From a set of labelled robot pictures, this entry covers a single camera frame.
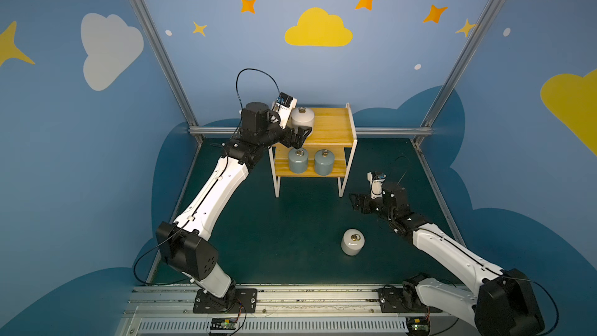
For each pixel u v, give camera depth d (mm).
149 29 801
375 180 747
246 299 755
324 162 834
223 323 718
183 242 415
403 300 731
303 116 718
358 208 768
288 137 650
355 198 769
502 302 401
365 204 749
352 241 801
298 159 838
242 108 539
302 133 654
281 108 616
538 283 396
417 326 730
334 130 794
